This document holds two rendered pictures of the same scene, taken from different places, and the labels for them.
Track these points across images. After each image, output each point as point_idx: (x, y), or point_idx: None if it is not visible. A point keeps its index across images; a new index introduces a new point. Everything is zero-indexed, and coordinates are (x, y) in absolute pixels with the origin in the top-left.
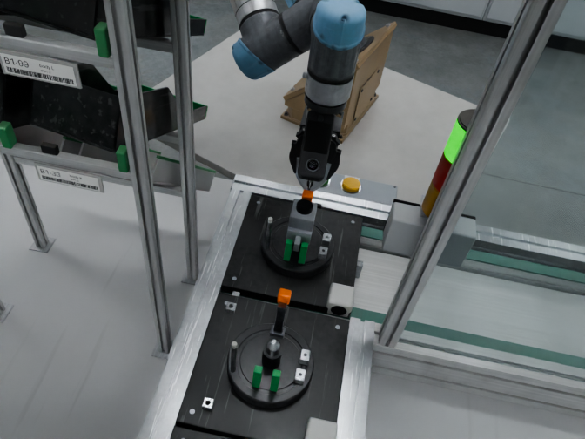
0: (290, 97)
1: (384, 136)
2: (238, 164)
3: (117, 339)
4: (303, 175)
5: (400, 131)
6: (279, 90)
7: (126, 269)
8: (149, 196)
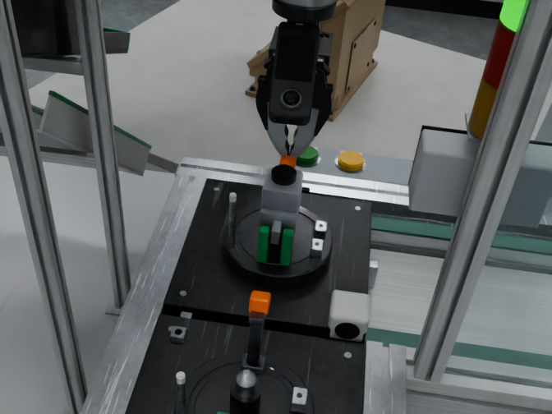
0: (256, 62)
1: (390, 110)
2: (189, 154)
3: (4, 402)
4: (278, 114)
5: (412, 103)
6: (241, 62)
7: (23, 300)
8: (24, 121)
